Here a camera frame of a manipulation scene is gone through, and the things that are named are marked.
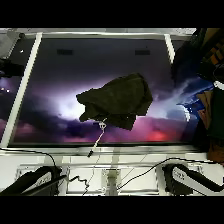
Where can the heap of clothes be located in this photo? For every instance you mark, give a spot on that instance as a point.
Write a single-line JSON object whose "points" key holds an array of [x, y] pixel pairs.
{"points": [[208, 103]]}

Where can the dark green pants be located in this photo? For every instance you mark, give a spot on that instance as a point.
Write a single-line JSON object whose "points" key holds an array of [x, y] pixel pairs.
{"points": [[120, 96]]}

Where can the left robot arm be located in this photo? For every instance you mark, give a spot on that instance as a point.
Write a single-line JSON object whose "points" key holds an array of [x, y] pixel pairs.
{"points": [[36, 181]]}

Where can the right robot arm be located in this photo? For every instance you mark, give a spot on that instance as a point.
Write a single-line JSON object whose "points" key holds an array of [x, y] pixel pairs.
{"points": [[181, 178]]}

